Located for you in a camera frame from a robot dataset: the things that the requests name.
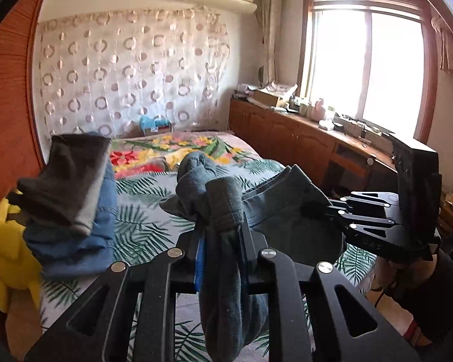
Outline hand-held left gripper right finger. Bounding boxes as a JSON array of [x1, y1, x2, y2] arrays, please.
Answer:
[[241, 222, 422, 362]]

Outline grey-blue pants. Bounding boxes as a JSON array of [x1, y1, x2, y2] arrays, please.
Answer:
[[159, 151, 348, 360]]

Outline black folded pants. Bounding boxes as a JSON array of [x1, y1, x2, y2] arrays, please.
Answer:
[[17, 133, 112, 230]]

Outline cream window curtain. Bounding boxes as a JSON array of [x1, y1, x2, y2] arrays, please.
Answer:
[[431, 15, 453, 72], [257, 0, 282, 87]]

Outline stack of newspapers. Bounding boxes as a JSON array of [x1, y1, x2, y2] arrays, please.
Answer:
[[268, 81, 299, 97]]

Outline wooden cabinet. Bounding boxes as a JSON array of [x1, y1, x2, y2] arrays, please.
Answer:
[[228, 96, 401, 197]]

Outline cardboard box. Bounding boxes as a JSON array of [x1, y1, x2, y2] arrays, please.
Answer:
[[255, 88, 288, 108]]

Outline circle pattern curtain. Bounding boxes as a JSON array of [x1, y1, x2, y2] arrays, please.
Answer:
[[36, 5, 231, 140]]

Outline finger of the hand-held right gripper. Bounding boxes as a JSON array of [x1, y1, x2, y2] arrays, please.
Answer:
[[338, 211, 432, 262], [326, 192, 401, 220]]

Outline light blue folded jeans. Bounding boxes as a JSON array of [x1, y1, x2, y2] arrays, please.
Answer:
[[41, 234, 116, 280]]

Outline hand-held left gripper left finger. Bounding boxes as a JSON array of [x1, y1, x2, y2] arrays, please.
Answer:
[[24, 228, 208, 362]]

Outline wooden frame window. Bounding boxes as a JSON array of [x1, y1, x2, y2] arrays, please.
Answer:
[[298, 0, 439, 144]]

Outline grey folded pants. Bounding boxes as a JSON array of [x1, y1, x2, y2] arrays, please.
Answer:
[[75, 162, 108, 236]]

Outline teal cloth bundle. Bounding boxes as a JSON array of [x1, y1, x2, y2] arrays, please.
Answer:
[[140, 114, 170, 131]]

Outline leaf print bed sheet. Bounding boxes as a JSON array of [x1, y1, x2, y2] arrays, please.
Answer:
[[38, 158, 378, 362]]

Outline floral blanket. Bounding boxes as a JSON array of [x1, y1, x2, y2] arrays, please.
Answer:
[[109, 132, 259, 179]]

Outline person's right forearm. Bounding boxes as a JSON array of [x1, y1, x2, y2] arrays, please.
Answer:
[[375, 241, 453, 353]]

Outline yellow plush toy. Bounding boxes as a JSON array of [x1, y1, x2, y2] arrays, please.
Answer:
[[0, 190, 42, 313]]

